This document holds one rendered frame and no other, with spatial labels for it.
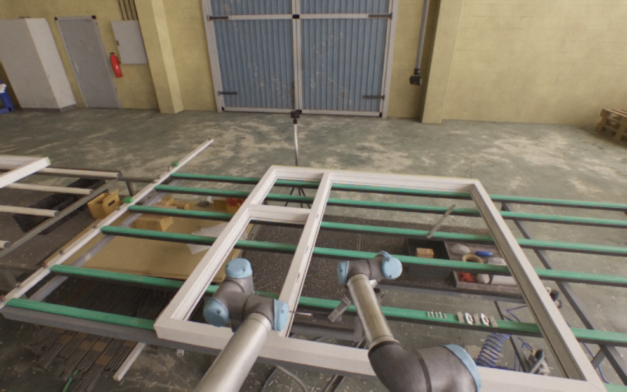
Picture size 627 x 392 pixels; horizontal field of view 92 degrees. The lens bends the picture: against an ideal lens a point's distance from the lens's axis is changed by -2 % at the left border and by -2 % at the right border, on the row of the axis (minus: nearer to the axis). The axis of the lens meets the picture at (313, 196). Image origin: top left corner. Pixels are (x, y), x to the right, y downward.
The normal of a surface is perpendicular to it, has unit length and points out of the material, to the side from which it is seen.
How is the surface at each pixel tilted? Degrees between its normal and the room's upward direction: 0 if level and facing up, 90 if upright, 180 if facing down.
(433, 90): 90
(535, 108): 90
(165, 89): 90
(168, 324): 0
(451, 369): 27
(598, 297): 0
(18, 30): 90
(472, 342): 0
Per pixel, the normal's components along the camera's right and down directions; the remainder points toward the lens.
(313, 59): -0.16, 0.48
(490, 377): 0.00, -0.87
